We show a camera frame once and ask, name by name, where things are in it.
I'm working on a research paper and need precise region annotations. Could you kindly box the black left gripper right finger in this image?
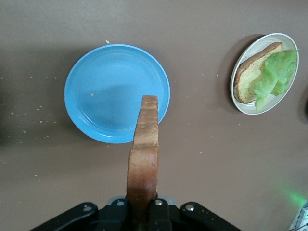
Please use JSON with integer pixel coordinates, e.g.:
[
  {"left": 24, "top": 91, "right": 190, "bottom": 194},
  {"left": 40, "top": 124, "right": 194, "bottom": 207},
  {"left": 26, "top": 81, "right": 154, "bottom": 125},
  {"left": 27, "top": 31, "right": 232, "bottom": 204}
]
[{"left": 147, "top": 198, "right": 241, "bottom": 231}]

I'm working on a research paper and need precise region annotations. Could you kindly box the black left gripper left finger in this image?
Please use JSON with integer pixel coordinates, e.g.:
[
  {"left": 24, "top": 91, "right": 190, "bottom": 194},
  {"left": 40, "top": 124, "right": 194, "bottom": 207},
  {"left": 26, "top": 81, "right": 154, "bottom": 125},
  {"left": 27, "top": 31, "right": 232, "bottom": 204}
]
[{"left": 31, "top": 196, "right": 133, "bottom": 231}]

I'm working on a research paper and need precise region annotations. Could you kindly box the brown bread slice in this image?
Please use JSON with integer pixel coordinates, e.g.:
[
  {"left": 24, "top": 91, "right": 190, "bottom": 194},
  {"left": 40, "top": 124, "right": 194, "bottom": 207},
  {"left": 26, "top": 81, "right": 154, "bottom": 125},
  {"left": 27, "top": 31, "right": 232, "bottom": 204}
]
[
  {"left": 233, "top": 41, "right": 283, "bottom": 104},
  {"left": 126, "top": 95, "right": 160, "bottom": 231}
]

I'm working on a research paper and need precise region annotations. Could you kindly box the green lettuce leaf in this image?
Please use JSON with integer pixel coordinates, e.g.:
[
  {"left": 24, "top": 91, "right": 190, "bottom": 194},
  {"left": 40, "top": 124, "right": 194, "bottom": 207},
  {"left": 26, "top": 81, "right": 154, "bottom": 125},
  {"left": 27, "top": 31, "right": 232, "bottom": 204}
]
[{"left": 252, "top": 49, "right": 300, "bottom": 112}]

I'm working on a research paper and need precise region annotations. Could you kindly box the beige plate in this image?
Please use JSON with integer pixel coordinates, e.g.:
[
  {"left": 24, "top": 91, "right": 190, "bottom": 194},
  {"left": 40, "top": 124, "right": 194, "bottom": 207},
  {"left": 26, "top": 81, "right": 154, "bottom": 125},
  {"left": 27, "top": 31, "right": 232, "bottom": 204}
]
[{"left": 230, "top": 33, "right": 300, "bottom": 116}]

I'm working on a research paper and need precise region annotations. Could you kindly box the blue plate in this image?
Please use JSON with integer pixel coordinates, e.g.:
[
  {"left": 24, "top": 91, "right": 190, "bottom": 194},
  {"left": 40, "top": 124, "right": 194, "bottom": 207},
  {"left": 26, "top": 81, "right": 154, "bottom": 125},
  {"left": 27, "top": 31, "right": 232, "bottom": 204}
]
[{"left": 64, "top": 43, "right": 171, "bottom": 144}]

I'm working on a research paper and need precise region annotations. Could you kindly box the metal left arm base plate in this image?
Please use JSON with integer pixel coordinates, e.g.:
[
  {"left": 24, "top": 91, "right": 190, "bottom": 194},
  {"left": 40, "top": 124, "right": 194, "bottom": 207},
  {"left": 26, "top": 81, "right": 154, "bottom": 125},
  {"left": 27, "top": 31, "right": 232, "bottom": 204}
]
[{"left": 288, "top": 199, "right": 308, "bottom": 231}]

